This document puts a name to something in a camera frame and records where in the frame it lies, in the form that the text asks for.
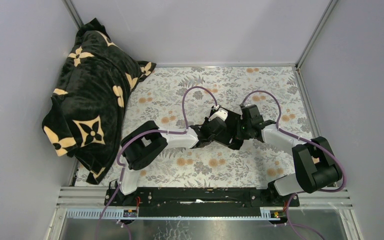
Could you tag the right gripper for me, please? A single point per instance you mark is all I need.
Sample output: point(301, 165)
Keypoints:
point(239, 134)

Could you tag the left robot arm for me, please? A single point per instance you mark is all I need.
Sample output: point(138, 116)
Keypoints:
point(142, 146)

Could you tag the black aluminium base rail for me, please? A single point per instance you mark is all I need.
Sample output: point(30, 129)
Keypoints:
point(185, 203)

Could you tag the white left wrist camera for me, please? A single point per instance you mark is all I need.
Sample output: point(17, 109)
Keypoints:
point(219, 113)

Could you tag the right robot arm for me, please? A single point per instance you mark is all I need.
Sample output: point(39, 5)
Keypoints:
point(315, 166)

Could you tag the floral tablecloth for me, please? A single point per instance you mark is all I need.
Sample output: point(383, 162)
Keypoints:
point(174, 97)

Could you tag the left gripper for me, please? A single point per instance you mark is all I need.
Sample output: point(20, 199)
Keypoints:
point(205, 121)

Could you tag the black floral blanket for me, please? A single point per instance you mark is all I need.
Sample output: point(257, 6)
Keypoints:
point(88, 104)

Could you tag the black paper box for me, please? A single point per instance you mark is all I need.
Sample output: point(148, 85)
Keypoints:
point(226, 130)

